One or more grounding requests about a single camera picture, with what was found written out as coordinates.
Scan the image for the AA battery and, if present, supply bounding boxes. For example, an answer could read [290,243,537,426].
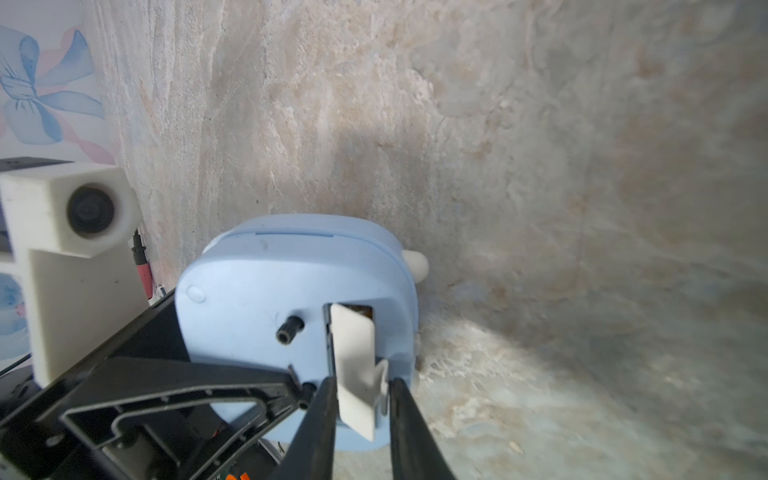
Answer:
[344,304,374,320]

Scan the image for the red handled screwdriver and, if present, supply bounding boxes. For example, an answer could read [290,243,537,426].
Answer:
[131,229,155,300]

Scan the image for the white battery cover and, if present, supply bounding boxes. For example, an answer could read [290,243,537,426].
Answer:
[330,303,389,442]

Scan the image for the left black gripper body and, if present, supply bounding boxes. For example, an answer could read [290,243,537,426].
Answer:
[1,299,194,479]

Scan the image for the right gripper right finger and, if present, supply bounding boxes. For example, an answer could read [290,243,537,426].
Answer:
[389,378,456,480]

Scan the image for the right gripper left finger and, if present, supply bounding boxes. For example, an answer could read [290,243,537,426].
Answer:
[268,376,338,480]

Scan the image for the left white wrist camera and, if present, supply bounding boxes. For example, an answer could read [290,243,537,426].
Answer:
[1,162,149,387]

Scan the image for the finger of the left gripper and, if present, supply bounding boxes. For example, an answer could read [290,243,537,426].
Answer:
[58,357,316,479]

